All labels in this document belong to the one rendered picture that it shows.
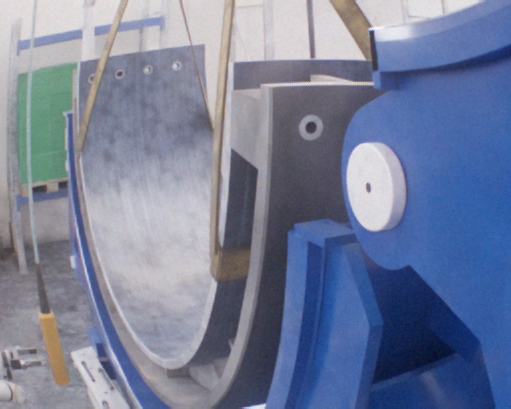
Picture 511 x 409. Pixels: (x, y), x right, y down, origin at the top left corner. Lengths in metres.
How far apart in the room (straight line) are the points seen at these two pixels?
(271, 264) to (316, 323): 0.15
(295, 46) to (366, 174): 8.84
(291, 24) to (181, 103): 6.47
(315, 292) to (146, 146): 2.17
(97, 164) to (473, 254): 2.58
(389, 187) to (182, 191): 2.36
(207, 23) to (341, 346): 8.25
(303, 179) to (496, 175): 0.58
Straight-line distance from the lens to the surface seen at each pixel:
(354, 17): 2.00
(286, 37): 9.92
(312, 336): 1.45
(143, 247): 3.21
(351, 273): 1.30
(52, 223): 9.17
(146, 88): 3.54
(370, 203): 1.16
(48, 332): 2.69
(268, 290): 1.53
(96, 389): 3.44
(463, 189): 1.01
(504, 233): 0.95
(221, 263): 1.66
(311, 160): 1.42
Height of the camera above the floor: 2.47
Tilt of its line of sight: 14 degrees down
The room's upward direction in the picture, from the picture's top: 1 degrees counter-clockwise
